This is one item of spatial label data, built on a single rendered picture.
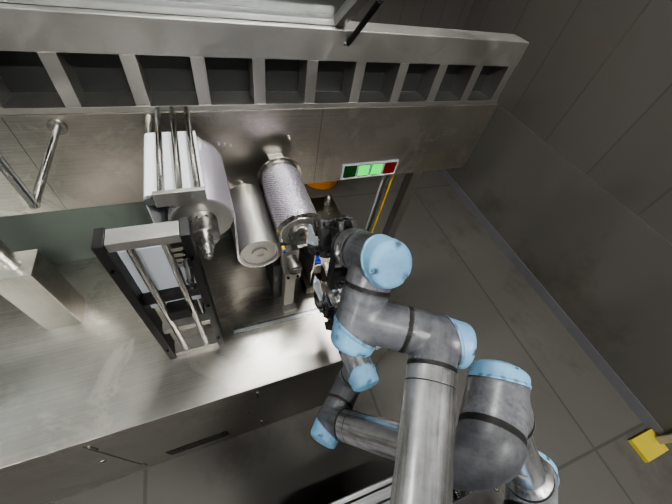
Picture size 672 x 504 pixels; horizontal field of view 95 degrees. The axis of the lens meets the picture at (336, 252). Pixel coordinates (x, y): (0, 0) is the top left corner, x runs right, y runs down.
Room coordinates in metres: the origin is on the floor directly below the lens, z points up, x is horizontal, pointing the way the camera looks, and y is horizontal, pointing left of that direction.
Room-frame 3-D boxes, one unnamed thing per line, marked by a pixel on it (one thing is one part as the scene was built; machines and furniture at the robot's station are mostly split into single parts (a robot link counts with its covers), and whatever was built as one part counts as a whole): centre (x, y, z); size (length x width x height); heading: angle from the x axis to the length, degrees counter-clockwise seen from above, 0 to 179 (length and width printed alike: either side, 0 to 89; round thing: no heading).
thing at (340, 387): (0.30, -0.13, 1.01); 0.11 x 0.08 x 0.11; 163
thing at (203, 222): (0.46, 0.32, 1.34); 0.06 x 0.06 x 0.06; 31
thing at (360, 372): (0.31, -0.13, 1.11); 0.11 x 0.08 x 0.09; 31
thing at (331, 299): (0.45, -0.05, 1.12); 0.12 x 0.08 x 0.09; 31
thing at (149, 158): (0.57, 0.48, 1.17); 0.34 x 0.05 x 0.54; 31
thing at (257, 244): (0.65, 0.28, 1.18); 0.26 x 0.12 x 0.12; 31
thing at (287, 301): (0.55, 0.12, 1.05); 0.06 x 0.05 x 0.31; 31
